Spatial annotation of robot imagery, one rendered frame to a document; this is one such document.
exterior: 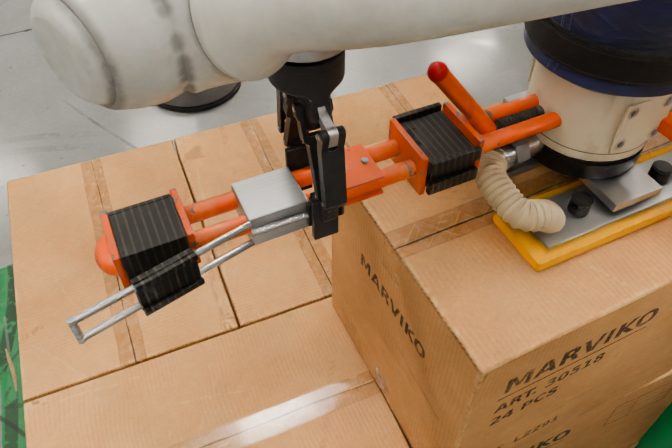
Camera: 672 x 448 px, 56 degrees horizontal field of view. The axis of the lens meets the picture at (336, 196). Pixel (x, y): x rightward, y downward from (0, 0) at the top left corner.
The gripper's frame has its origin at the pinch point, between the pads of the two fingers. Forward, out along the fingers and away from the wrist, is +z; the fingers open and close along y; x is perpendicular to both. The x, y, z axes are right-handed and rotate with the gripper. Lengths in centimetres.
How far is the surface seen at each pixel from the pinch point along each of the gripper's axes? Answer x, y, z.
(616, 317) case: -32.4, -21.3, 15.8
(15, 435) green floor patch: 67, 48, 107
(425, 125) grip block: -16.5, 3.1, -2.4
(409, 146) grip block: -12.4, -0.2, -3.1
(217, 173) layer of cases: 1, 63, 52
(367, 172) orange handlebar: -6.5, -1.2, -2.0
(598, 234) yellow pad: -35.0, -12.4, 10.5
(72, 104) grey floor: 35, 183, 106
